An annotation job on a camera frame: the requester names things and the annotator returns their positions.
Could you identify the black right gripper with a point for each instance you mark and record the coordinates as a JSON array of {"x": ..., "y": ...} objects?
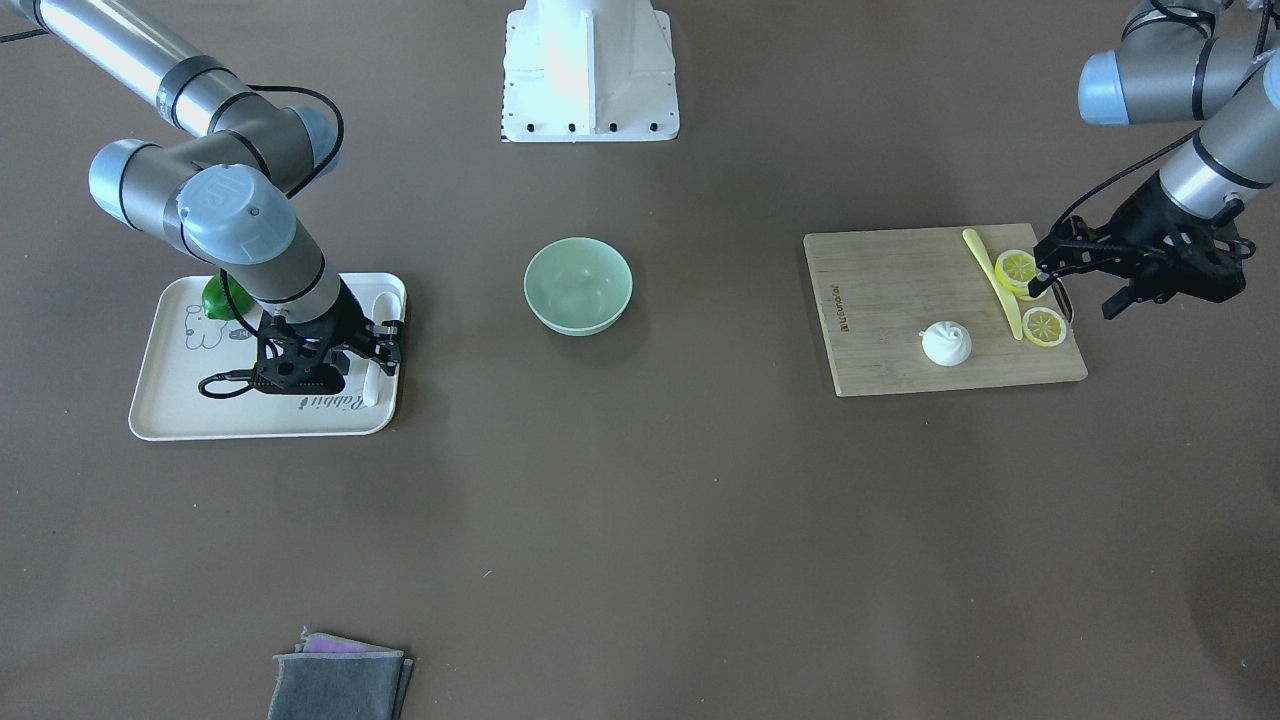
[{"x": 351, "y": 318}]

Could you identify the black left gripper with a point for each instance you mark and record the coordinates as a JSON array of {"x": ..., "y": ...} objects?
[{"x": 1139, "y": 226}]

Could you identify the white ceramic spoon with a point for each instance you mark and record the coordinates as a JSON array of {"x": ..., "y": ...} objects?
[{"x": 386, "y": 307}]

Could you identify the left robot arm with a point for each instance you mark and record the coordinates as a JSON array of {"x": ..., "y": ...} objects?
[{"x": 1171, "y": 65}]

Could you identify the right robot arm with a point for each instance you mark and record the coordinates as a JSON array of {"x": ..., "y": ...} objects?
[{"x": 225, "y": 197}]

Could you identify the light green bowl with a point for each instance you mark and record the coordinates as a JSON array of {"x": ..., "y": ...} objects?
[{"x": 578, "y": 286}]

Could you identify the upper lemon slice stack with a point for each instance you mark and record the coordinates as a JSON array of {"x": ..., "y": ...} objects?
[{"x": 1014, "y": 270}]

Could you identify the yellow plastic knife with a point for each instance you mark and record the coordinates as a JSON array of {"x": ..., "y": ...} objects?
[{"x": 1005, "y": 297}]

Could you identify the lower lemon slice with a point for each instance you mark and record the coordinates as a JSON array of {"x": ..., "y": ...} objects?
[{"x": 1044, "y": 327}]

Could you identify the green lime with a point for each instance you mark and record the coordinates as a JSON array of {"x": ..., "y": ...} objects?
[{"x": 212, "y": 298}]

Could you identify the cream rabbit serving tray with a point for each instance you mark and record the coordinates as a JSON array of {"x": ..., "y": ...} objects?
[{"x": 185, "y": 347}]

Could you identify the folded grey cloth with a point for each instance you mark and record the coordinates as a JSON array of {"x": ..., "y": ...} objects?
[{"x": 331, "y": 677}]

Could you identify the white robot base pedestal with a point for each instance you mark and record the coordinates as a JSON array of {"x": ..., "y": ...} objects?
[{"x": 589, "y": 71}]

